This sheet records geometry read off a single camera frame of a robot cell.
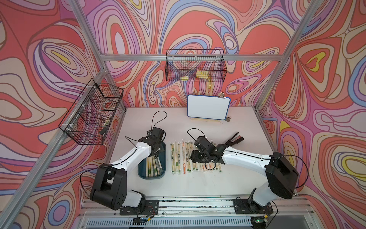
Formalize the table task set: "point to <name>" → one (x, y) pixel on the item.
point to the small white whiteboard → (208, 107)
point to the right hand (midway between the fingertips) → (195, 161)
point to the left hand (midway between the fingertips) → (159, 149)
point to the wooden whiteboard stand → (208, 92)
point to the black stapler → (235, 140)
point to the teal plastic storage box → (153, 168)
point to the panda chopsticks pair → (172, 158)
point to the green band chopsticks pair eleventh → (175, 157)
